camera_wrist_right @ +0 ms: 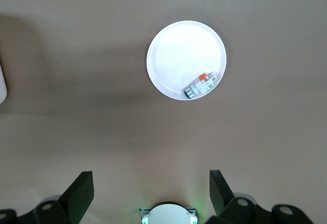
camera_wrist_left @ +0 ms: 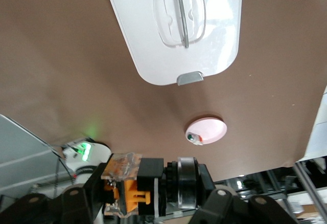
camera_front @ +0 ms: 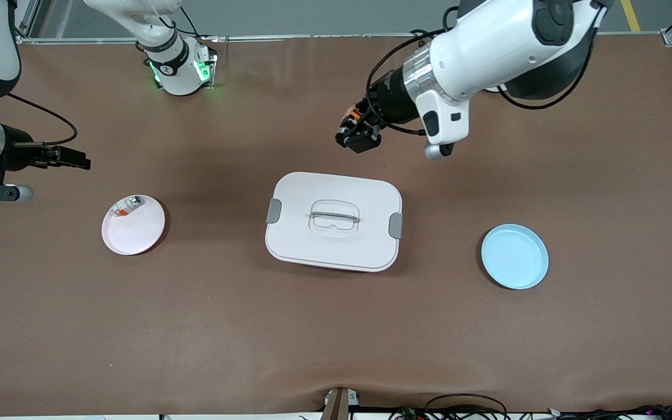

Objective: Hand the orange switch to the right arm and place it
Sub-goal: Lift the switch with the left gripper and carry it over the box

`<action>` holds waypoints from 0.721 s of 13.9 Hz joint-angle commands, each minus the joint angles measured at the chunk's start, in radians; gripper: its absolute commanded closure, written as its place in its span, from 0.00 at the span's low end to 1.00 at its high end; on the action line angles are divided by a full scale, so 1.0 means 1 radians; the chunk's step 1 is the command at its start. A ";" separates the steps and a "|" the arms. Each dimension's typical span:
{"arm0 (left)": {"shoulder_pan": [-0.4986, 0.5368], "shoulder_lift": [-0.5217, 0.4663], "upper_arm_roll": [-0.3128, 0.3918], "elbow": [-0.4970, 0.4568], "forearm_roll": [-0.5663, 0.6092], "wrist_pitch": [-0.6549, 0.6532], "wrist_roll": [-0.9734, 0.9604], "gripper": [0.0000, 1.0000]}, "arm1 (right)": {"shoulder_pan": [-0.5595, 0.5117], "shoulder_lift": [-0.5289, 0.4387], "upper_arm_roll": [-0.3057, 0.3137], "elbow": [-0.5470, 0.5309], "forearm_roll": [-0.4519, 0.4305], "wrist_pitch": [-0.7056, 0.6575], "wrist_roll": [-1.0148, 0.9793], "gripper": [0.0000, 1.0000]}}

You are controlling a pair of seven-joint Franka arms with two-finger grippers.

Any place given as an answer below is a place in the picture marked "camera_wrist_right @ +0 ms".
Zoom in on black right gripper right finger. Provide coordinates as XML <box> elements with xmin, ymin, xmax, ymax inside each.
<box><xmin>205</xmin><ymin>169</ymin><xmax>315</xmax><ymax>224</ymax></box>

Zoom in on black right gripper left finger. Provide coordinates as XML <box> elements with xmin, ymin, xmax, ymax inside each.
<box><xmin>0</xmin><ymin>171</ymin><xmax>96</xmax><ymax>224</ymax></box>

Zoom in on small silver red component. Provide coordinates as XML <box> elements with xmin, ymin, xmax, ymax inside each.
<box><xmin>183</xmin><ymin>72</ymin><xmax>220</xmax><ymax>100</ymax></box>

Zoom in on white lidded container grey clips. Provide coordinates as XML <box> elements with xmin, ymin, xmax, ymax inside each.
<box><xmin>0</xmin><ymin>62</ymin><xmax>7</xmax><ymax>105</ymax></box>

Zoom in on pale pink round plate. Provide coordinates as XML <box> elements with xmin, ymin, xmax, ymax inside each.
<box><xmin>146</xmin><ymin>20</ymin><xmax>227</xmax><ymax>102</ymax></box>

